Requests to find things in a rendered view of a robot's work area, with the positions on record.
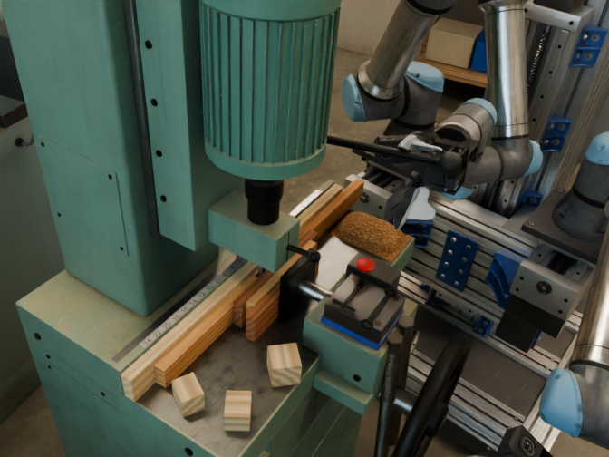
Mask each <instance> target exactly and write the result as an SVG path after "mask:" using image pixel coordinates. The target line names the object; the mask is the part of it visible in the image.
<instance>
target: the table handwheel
mask: <svg viewBox="0 0 609 457"><path fill-rule="evenodd" d="M469 349H470V340H469V337H468V336H467V335H464V334H457V335H454V336H453V337H452V338H451V339H450V340H449V342H448V343H447V344H446V346H445V347H444V349H443V350H442V352H441V354H440V356H439V358H438V359H437V361H436V363H435V365H434V366H433V367H432V369H431V371H430V374H429V375H428V377H427V379H426V381H425V383H424V385H423V387H422V388H421V390H420V393H419V395H418V396H416V395H414V394H411V393H409V392H408V391H406V390H404V389H402V388H400V387H399V386H397V390H396V395H395V396H396V397H395V401H394V402H393V405H392V406H393V407H392V408H393V409H395V410H397V411H398V412H400V413H403V414H405V415H407V416H408V418H407V421H406V423H405V424H404V426H403V429H402V431H401V434H400V437H399V439H398V441H397V443H396V445H395V448H394V450H393V453H392V455H391V457H424V455H425V453H426V451H427V450H428V448H429V446H430V443H431V441H432V439H433V437H436V436H437V435H438V433H439V431H440V428H441V426H442V425H443V423H444V421H445V419H446V416H447V414H448V411H449V407H448V405H449V403H450V399H451V397H452V395H453V393H454V391H455V389H456V386H457V384H458V381H459V378H460V376H461V373H462V371H463V368H464V366H465V363H466V361H467V358H468V355H469Z"/></svg>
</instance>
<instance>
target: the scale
mask: <svg viewBox="0 0 609 457"><path fill-rule="evenodd" d="M321 193H322V191H320V190H316V191H315V192H313V193H312V194H311V195H310V196H309V197H308V198H307V199H305V200H304V201H303V202H302V203H301V204H299V205H298V206H297V207H296V208H295V209H294V210H292V211H291V212H290V213H289V214H288V215H291V216H293V217H295V216H296V215H297V214H298V213H299V212H300V211H301V210H302V209H304V208H305V207H306V206H307V205H308V204H309V203H310V202H312V201H313V200H314V199H315V198H316V197H317V196H319V195H320V194H321ZM244 261H245V259H244V258H242V257H239V258H237V259H236V260H235V261H234V262H233V263H231V264H230V265H229V266H228V267H227V268H226V269H224V270H223V271H222V272H221V273H220V274H219V275H217V276H216V277H215V278H214V279H213V280H212V281H210V282H209V283H208V284H207V285H206V286H205V287H203V288H202V289H201V290H200V291H199V292H198V293H197V294H196V295H195V296H193V297H192V298H191V299H190V300H189V301H188V302H187V303H186V304H185V305H183V306H182V307H181V308H180V309H179V310H177V311H176V312H175V313H174V314H173V315H172V316H170V317H169V318H168V319H167V320H166V321H165V322H163V323H162V324H161V325H160V326H159V327H158V328H156V329H155V330H154V331H153V332H152V333H151V334H149V335H148V336H147V337H146V338H145V339H144V340H142V341H141V342H140V343H139V345H140V346H142V347H144V348H146V347H147V346H149V345H150V344H151V343H152V342H153V341H154V340H156V339H157V338H158V337H159V336H160V335H161V334H162V333H164V332H165V331H166V330H167V329H168V328H169V327H170V326H172V325H173V324H174V323H175V322H176V321H177V320H178V319H180V318H181V317H182V316H183V315H184V314H185V313H186V312H188V311H189V310H190V309H191V308H192V307H193V306H194V305H196V303H197V302H198V301H199V300H200V299H201V298H203V297H204V296H205V295H206V294H207V293H208V292H210V291H211V290H212V289H213V288H214V287H215V286H216V285H218V284H219V283H220V282H221V281H222V280H223V279H224V278H226V277H227V276H228V275H229V274H230V273H231V272H232V271H234V270H235V269H236V268H237V267H238V266H239V265H240V264H242V263H243V262H244Z"/></svg>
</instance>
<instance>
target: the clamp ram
mask: <svg viewBox="0 0 609 457"><path fill-rule="evenodd" d="M314 272H315V263H312V262H311V261H310V260H309V258H308V257H305V256H301V257H300V258H299V259H298V260H297V261H296V262H295V263H294V264H293V265H292V266H291V267H290V268H289V269H288V270H287V271H286V272H285V273H284V274H283V275H282V276H281V277H280V293H279V308H278V315H279V316H280V317H282V318H283V319H286V318H287V317H288V316H289V315H290V314H291V313H292V312H293V311H294V309H295V308H296V307H297V306H298V305H299V304H300V303H301V302H302V301H303V300H304V299H305V297H310V298H312V299H313V300H315V301H317V302H320V301H321V300H322V298H323V297H329V298H330V297H331V296H332V295H333V292H331V291H330V290H328V289H326V288H324V287H320V286H318V285H316V284H315V283H314Z"/></svg>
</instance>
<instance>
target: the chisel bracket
mask: <svg viewBox="0 0 609 457"><path fill-rule="evenodd" d="M299 229H300V219H298V218H295V217H293V216H291V215H288V214H286V213H284V212H283V211H279V219H278V221H277V222H275V223H273V224H270V225H257V224H255V223H253V222H251V221H250V220H249V219H248V217H247V198H246V195H244V194H241V193H239V192H237V191H235V190H232V191H231V192H230V193H228V194H227V195H226V196H225V197H224V198H222V199H221V200H219V201H218V202H216V203H215V204H214V205H212V206H211V207H210V208H209V209H208V239H209V241H210V242H212V243H214V244H216V245H218V246H220V247H222V248H224V249H226V250H228V251H230V252H232V253H234V254H236V255H238V256H240V257H242V258H244V259H246V260H248V261H250V262H253V263H255V264H257V265H259V266H260V267H263V268H265V269H267V270H269V271H271V272H273V273H275V272H276V271H277V270H279V269H280V268H281V267H282V266H283V265H284V264H285V263H286V262H287V261H288V260H289V259H290V258H291V257H292V256H293V255H294V254H295V253H294V252H293V251H290V250H287V249H286V247H287V245H288V244H291V245H293V246H296V247H298V239H299Z"/></svg>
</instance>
